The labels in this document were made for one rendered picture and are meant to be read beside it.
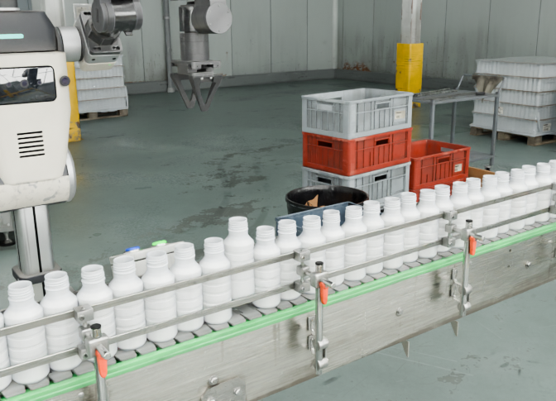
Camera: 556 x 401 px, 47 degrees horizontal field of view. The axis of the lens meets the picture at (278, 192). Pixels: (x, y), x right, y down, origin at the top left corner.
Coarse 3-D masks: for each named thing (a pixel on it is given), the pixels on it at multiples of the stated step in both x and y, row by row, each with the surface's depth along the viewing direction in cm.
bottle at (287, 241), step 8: (280, 224) 131; (288, 224) 134; (280, 232) 132; (288, 232) 131; (280, 240) 132; (288, 240) 131; (296, 240) 132; (280, 248) 131; (288, 248) 131; (296, 248) 132; (280, 264) 132; (288, 264) 132; (296, 264) 132; (280, 272) 133; (288, 272) 132; (280, 280) 133; (288, 280) 133; (280, 296) 134; (288, 296) 134; (296, 296) 134
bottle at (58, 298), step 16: (64, 272) 108; (48, 288) 105; (64, 288) 106; (48, 304) 105; (64, 304) 105; (64, 320) 106; (48, 336) 106; (64, 336) 106; (48, 352) 107; (64, 368) 108
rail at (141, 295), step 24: (528, 192) 174; (432, 216) 153; (528, 216) 176; (360, 240) 140; (264, 264) 126; (360, 264) 142; (168, 288) 115; (288, 288) 131; (0, 312) 105; (72, 312) 105; (216, 312) 122; (0, 336) 99; (120, 336) 111; (48, 360) 104
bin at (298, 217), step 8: (320, 208) 216; (328, 208) 218; (336, 208) 220; (344, 208) 223; (288, 216) 209; (296, 216) 211; (320, 216) 217; (344, 216) 223; (296, 224) 212; (296, 232) 198; (456, 328) 184; (456, 336) 185; (408, 344) 172; (408, 352) 173
